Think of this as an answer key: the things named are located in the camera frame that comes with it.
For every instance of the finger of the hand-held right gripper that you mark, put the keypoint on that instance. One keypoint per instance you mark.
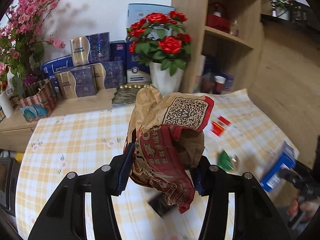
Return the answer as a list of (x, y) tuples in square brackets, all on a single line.
[(295, 175)]

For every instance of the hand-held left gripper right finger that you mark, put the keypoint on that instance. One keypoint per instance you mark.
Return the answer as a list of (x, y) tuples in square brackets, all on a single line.
[(198, 180)]

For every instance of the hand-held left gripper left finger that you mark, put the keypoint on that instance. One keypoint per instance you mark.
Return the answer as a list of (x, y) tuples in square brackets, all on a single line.
[(125, 172)]

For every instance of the blue white carton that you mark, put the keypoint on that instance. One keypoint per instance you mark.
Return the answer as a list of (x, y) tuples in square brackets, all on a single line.
[(277, 172)]

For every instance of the green snack wrapper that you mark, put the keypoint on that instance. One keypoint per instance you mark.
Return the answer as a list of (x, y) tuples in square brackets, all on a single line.
[(225, 160)]

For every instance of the brown paper bag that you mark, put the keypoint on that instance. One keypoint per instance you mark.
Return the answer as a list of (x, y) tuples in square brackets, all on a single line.
[(165, 155)]

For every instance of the small black box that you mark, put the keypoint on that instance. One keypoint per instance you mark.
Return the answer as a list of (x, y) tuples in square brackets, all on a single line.
[(158, 205)]

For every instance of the red white cigarette box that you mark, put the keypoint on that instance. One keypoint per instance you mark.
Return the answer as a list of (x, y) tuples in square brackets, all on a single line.
[(220, 127)]

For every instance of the person's right hand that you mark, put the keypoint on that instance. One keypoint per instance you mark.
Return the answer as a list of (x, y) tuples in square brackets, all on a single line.
[(308, 207)]

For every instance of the green gold leaf tray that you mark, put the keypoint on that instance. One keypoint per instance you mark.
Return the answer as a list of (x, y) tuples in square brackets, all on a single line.
[(125, 96)]

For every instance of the red paper cup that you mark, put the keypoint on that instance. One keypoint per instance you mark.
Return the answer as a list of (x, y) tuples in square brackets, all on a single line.
[(220, 85)]

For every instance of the blue gold gift box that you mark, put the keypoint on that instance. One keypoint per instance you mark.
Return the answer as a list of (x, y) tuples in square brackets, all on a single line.
[(97, 47), (112, 73), (80, 82)]

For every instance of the white faceted flower pot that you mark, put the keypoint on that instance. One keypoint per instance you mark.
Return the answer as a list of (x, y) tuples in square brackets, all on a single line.
[(165, 80)]

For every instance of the purple box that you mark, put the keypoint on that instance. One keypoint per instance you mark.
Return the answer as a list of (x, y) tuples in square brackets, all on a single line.
[(229, 82)]

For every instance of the blue white round-logo box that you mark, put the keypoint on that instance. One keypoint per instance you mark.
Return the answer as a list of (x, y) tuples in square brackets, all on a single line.
[(136, 70)]

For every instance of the stack of pastel cups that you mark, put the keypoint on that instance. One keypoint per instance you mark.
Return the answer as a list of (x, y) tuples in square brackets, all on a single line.
[(200, 75)]

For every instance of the corrugated striped planter box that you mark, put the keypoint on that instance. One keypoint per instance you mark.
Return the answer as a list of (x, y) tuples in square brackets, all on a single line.
[(37, 105)]

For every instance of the black flat appliance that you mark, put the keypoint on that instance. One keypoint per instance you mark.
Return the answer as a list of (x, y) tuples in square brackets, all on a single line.
[(7, 175)]

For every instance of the low wooden cabinet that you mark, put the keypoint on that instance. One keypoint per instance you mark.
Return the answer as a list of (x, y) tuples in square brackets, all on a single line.
[(15, 127)]

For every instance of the small dark blue box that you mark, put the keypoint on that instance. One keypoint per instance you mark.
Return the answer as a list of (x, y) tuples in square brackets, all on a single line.
[(117, 51)]

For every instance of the red artificial rose plant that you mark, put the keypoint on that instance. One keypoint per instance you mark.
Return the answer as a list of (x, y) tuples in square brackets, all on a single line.
[(165, 42)]

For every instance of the white ribbed vase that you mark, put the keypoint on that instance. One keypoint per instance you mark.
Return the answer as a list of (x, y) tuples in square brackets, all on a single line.
[(6, 105)]

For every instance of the orange artificial flowers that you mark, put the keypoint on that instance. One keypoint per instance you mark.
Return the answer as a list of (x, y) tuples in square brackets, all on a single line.
[(2, 85)]

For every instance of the glass perfume bottle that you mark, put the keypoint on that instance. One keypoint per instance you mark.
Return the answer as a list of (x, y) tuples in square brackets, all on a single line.
[(234, 28)]

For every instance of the large light blue box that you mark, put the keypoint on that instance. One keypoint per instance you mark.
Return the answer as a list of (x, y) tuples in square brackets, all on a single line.
[(140, 12)]

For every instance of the wooden shelf unit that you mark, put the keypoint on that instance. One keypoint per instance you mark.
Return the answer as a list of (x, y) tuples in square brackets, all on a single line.
[(190, 17)]

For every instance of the pink potted rose plant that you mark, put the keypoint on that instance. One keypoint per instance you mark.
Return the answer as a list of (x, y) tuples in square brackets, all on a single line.
[(281, 0)]

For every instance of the pink artificial blossom plant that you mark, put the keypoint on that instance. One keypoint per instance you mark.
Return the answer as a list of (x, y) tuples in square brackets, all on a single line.
[(22, 17)]

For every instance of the black wall shelf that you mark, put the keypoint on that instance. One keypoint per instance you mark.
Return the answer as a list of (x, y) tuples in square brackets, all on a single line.
[(307, 22)]

